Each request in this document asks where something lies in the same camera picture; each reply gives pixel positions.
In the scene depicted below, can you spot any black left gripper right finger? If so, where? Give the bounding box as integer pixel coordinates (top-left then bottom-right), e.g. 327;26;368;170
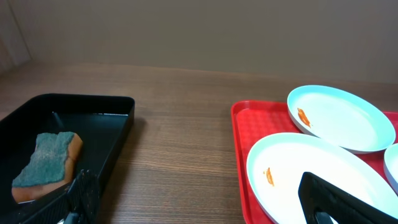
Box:
298;172;397;224

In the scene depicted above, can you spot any light blue plate top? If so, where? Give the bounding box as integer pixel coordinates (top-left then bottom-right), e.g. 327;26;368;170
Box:
287;85;397;154

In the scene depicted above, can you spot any light blue plate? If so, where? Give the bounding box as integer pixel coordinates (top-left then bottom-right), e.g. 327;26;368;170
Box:
384;144;398;194
287;85;397;154
246;133;397;223

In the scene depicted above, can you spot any black plastic water basin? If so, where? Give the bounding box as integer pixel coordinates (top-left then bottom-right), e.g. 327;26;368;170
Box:
1;93;135;223

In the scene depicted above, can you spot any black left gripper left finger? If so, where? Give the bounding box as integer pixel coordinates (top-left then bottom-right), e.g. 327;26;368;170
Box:
19;170;100;224

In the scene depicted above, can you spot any green and orange sponge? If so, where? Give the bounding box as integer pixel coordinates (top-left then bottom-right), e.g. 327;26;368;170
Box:
11;132;83;203

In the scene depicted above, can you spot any red plastic tray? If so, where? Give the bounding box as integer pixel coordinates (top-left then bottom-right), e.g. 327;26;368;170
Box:
231;100;389;223

